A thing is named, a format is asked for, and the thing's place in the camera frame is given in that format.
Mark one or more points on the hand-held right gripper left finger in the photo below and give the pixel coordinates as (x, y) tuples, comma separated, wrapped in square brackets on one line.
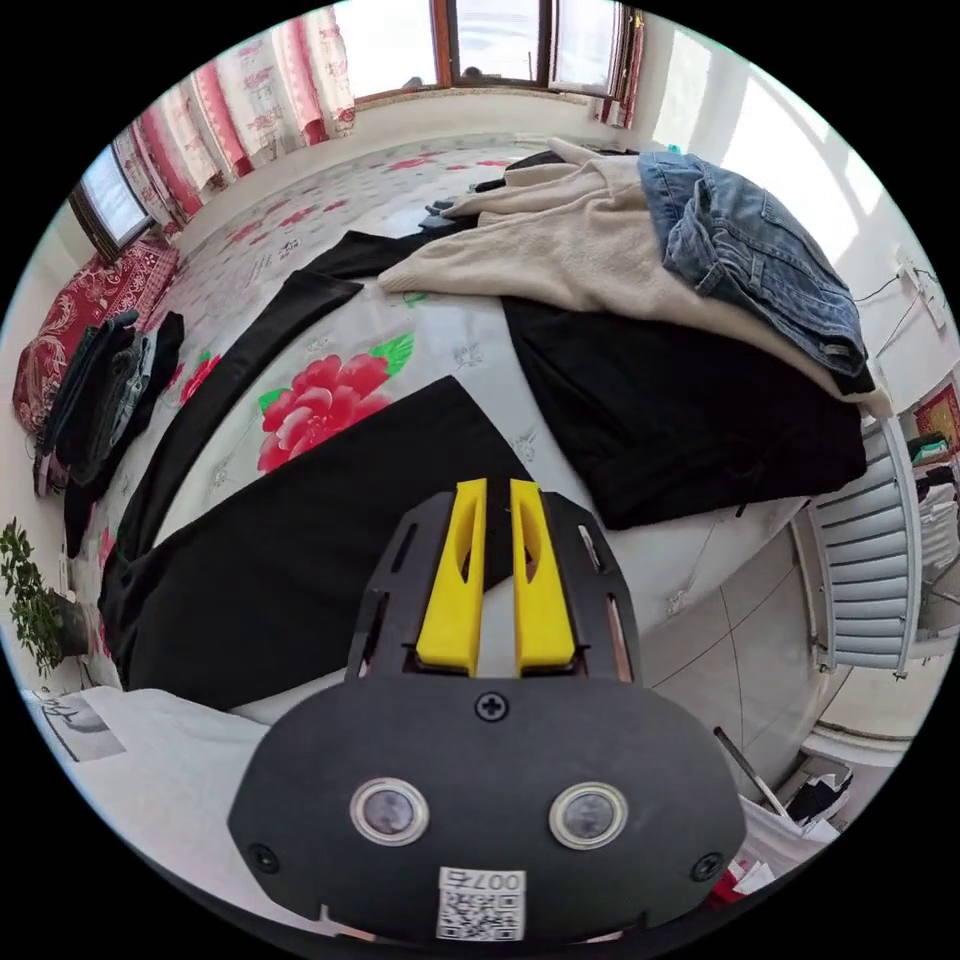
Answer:
[(450, 600)]

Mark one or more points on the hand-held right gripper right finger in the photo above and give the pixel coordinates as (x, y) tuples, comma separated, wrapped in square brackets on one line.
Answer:
[(544, 600)]

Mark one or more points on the black pants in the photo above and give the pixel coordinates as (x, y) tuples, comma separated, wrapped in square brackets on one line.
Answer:
[(285, 540)]

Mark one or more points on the bed with floral sheet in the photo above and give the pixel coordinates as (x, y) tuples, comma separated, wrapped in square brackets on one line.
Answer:
[(450, 330)]

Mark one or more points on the white radiator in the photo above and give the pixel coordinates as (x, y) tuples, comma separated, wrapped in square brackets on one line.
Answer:
[(862, 570)]

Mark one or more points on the person's body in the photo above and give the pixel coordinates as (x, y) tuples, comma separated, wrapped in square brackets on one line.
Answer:
[(165, 795)]

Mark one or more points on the pile of dark folded clothes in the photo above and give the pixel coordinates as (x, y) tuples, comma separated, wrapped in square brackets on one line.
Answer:
[(105, 405)]

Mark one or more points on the shelf with clutter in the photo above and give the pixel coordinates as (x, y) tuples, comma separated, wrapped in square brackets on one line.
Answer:
[(937, 480)]

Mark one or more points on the green potted plant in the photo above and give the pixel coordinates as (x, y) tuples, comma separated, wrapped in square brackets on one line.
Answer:
[(34, 600)]

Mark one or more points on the red patterned pillow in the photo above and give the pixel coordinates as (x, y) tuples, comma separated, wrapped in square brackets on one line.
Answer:
[(67, 315)]

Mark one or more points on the small wooden framed window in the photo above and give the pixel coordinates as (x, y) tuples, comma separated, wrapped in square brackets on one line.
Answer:
[(112, 202)]

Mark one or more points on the pink striped floral curtain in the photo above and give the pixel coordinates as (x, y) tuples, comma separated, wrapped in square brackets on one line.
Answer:
[(262, 97)]

